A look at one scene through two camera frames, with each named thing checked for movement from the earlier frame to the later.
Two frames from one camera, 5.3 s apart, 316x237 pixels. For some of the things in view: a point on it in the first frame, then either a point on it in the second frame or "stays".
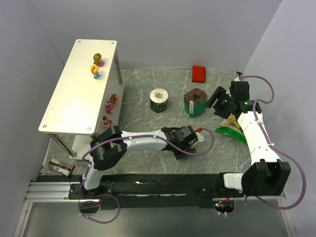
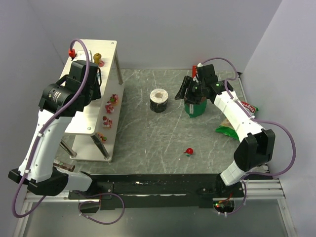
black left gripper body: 188,136 → 95,87
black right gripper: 219,104 → 191,91
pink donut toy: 114,98 stays
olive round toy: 97,57 stays
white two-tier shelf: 89,99 stays
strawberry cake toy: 107,123 stays
